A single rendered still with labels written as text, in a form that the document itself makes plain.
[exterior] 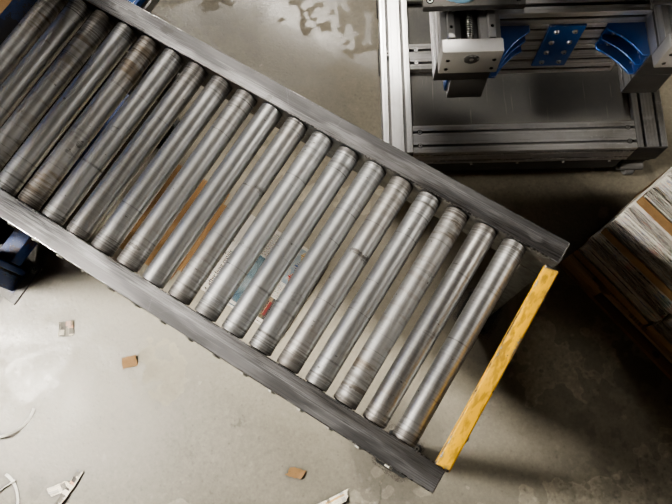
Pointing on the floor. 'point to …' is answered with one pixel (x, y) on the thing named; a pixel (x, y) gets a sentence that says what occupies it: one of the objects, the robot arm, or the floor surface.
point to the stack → (647, 240)
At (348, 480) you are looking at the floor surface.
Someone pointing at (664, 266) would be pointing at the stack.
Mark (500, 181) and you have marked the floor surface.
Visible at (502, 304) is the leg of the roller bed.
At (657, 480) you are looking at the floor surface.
